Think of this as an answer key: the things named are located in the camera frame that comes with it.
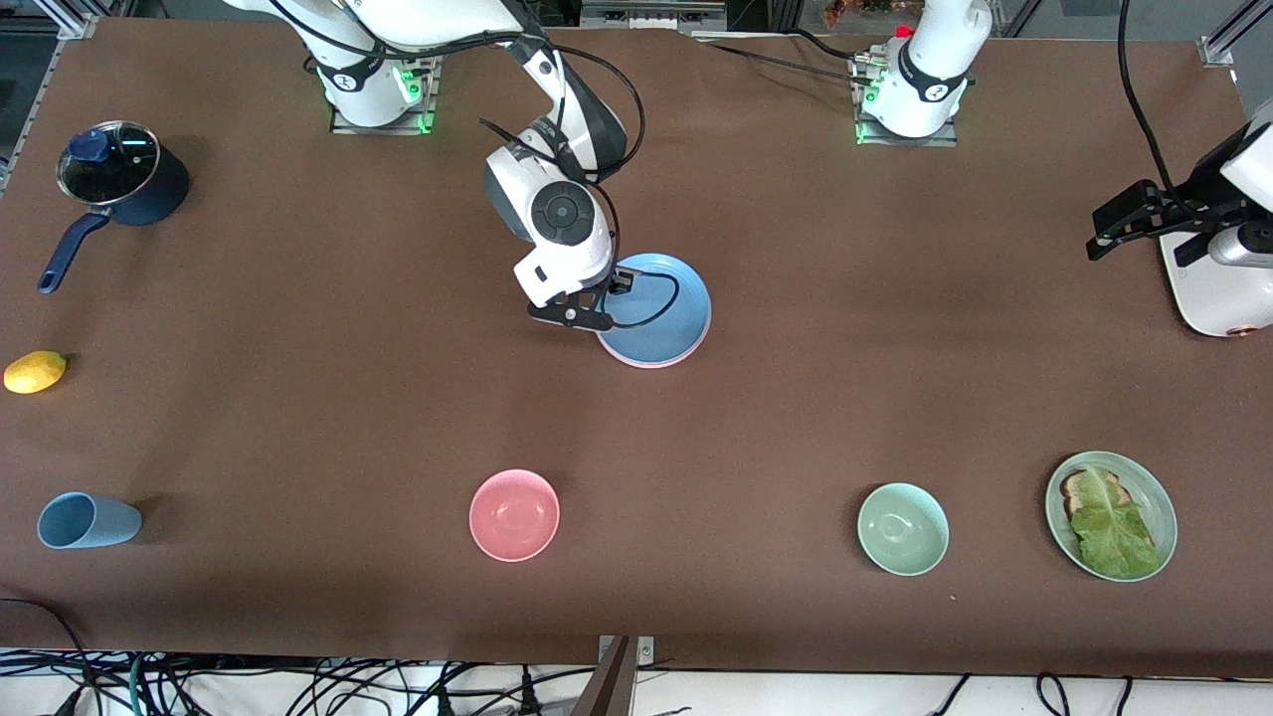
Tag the pink bowl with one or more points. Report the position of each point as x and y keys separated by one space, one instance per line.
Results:
x=514 y=515

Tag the yellow lemon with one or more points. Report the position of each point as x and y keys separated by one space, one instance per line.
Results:
x=35 y=373

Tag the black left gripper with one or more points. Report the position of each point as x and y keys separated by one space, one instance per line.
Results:
x=1172 y=213

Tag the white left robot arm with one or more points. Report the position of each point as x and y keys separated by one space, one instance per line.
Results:
x=930 y=70

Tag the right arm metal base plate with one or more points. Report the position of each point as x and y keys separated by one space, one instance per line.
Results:
x=383 y=127

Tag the green lettuce leaf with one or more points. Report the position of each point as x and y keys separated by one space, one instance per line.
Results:
x=1114 y=537

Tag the mint green bowl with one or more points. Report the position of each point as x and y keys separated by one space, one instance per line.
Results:
x=903 y=529

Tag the brown table cover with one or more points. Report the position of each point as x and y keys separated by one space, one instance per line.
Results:
x=756 y=597

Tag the dark camera post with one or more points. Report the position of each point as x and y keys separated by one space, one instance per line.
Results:
x=612 y=686

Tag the small metal bracket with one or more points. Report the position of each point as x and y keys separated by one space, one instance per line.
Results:
x=646 y=651

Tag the aluminium frame rail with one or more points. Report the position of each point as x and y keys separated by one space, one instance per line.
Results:
x=70 y=22
x=1228 y=40

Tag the pink plate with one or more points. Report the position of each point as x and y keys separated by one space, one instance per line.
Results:
x=656 y=366

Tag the blue plate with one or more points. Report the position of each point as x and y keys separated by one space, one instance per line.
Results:
x=666 y=333

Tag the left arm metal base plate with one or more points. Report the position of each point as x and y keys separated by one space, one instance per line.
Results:
x=910 y=141

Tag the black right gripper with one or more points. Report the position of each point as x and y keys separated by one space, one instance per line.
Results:
x=619 y=282

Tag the white toaster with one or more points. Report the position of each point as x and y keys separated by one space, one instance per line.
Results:
x=1223 y=303

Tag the dark blue saucepan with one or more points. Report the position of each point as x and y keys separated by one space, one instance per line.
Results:
x=159 y=199

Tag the blue cup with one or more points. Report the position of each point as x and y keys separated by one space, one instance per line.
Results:
x=90 y=522

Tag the toast slice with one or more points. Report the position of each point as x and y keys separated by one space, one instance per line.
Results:
x=1072 y=487

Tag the glass saucepan lid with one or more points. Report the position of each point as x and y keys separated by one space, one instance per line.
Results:
x=114 y=164

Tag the mint green plate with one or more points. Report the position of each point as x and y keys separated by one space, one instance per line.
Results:
x=1154 y=497

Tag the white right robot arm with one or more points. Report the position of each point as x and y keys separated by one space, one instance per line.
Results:
x=557 y=214

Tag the grey metal box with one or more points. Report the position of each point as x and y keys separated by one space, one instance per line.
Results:
x=651 y=12

